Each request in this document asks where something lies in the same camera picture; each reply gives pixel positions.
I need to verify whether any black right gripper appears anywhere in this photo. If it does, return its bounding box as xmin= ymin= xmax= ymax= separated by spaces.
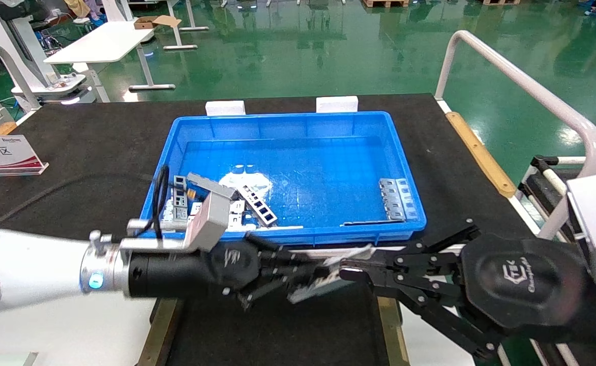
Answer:
xmin=340 ymin=220 xmax=596 ymax=362

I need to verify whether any blue plastic parts bin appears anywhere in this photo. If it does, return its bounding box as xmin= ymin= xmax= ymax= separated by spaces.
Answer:
xmin=139 ymin=111 xmax=427 ymax=247

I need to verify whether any perforated metal plate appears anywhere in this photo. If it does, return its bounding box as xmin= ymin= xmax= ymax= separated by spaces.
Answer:
xmin=396 ymin=178 xmax=419 ymax=220
xmin=378 ymin=178 xmax=406 ymax=222

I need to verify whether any cardboard box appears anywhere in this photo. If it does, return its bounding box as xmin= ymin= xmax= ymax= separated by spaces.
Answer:
xmin=133 ymin=15 xmax=182 ymax=30

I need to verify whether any long grey metal bar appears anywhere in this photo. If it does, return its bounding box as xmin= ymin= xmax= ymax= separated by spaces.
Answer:
xmin=186 ymin=172 xmax=239 ymax=200

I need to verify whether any white foam block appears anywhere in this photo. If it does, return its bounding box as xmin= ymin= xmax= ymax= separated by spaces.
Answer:
xmin=205 ymin=101 xmax=246 ymax=116
xmin=316 ymin=96 xmax=359 ymax=113

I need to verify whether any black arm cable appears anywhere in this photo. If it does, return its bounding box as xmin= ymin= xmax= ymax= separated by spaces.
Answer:
xmin=0 ymin=165 xmax=171 ymax=366

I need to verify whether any white table leg frame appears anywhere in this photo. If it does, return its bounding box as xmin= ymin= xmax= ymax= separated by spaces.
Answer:
xmin=163 ymin=0 xmax=210 ymax=51

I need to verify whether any yellow garment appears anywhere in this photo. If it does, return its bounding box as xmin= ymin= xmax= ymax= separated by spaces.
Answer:
xmin=64 ymin=0 xmax=91 ymax=18

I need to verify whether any brass strip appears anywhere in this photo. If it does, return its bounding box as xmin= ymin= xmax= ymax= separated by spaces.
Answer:
xmin=377 ymin=295 xmax=410 ymax=366
xmin=136 ymin=297 xmax=187 ymax=366

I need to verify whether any slotted grey metal bracket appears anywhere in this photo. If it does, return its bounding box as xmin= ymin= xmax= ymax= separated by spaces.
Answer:
xmin=287 ymin=244 xmax=376 ymax=304

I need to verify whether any acrylic sign with red stripe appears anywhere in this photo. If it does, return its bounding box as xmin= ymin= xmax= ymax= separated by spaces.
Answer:
xmin=0 ymin=135 xmax=49 ymax=177

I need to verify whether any white tubular railing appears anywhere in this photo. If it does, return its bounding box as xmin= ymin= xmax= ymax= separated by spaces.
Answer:
xmin=434 ymin=29 xmax=596 ymax=239
xmin=0 ymin=41 xmax=42 ymax=112

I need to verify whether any white table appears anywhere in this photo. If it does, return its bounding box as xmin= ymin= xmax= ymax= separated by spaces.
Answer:
xmin=44 ymin=20 xmax=176 ymax=92

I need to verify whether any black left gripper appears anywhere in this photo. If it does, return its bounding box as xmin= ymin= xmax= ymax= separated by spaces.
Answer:
xmin=128 ymin=233 xmax=332 ymax=310

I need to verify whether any short thin metal strip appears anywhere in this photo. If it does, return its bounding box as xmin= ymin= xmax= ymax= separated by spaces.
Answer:
xmin=341 ymin=219 xmax=405 ymax=227

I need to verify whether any grey slotted channel bracket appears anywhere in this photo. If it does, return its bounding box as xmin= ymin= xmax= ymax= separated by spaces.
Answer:
xmin=172 ymin=175 xmax=188 ymax=224

